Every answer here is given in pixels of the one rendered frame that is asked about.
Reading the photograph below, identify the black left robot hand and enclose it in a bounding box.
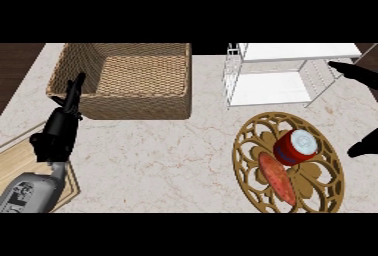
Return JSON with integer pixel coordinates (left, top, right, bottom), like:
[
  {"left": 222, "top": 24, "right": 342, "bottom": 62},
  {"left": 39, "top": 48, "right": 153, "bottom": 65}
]
[{"left": 29, "top": 72, "right": 89, "bottom": 164}]

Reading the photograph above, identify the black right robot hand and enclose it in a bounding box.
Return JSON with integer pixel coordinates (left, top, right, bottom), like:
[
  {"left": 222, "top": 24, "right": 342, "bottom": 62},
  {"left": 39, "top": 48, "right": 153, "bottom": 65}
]
[{"left": 327, "top": 60, "right": 378, "bottom": 159}]

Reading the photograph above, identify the red can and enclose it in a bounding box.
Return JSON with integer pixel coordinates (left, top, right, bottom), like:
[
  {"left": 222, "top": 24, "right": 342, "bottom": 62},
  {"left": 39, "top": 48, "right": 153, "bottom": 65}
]
[{"left": 272, "top": 129, "right": 321, "bottom": 167}]

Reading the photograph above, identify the round wooden openwork placemat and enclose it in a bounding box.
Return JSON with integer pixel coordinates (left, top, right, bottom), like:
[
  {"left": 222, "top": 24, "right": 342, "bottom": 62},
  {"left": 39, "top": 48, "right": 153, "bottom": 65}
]
[{"left": 231, "top": 111, "right": 346, "bottom": 214}]

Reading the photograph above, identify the brown wicker basket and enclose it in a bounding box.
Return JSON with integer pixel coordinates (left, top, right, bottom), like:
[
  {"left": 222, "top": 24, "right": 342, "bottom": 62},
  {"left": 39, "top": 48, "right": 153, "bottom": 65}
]
[{"left": 46, "top": 42, "right": 194, "bottom": 121}]

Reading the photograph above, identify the orange sweet potato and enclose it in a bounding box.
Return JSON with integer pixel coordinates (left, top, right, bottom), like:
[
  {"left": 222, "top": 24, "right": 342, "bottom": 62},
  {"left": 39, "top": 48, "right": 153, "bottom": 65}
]
[{"left": 257, "top": 151, "right": 299, "bottom": 208}]

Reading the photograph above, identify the white tiered wire shelf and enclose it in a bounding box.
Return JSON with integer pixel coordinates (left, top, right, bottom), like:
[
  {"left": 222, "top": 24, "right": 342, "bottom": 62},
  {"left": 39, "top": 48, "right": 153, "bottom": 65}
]
[{"left": 222, "top": 42, "right": 378, "bottom": 112}]

